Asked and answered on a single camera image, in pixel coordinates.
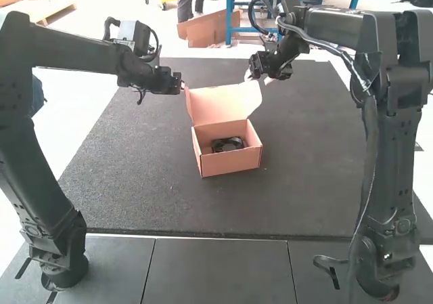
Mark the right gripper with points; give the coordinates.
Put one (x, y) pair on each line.
(264, 63)

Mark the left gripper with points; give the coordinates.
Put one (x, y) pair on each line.
(165, 80)

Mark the black square fan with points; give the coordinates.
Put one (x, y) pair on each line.
(226, 144)

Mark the cardboard box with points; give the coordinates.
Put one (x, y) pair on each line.
(226, 162)

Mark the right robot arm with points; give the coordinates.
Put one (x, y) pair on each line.
(392, 148)

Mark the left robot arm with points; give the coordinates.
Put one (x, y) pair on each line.
(67, 53)

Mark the flattened cardboard sheet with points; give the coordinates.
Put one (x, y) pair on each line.
(203, 29)

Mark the black mat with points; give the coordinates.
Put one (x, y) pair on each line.
(135, 182)

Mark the wooden pallet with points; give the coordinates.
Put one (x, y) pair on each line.
(57, 13)

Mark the dark base panel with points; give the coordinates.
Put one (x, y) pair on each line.
(220, 273)
(115, 270)
(318, 290)

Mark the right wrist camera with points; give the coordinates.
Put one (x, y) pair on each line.
(284, 73)

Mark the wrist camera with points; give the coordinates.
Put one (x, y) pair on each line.
(133, 35)
(284, 73)

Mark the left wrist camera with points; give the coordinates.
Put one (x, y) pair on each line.
(133, 35)

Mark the blue metal frame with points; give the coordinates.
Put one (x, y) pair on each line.
(233, 13)

